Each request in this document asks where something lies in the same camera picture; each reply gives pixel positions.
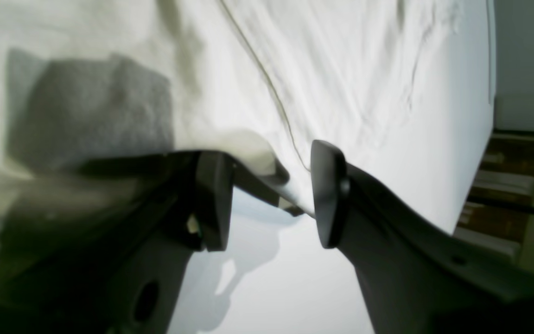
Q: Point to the light grey T-shirt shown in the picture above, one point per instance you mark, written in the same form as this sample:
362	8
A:
401	86

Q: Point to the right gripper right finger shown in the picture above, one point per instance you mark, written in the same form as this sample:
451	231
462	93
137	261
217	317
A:
414	277

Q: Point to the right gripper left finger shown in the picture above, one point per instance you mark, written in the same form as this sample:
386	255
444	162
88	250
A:
117	270

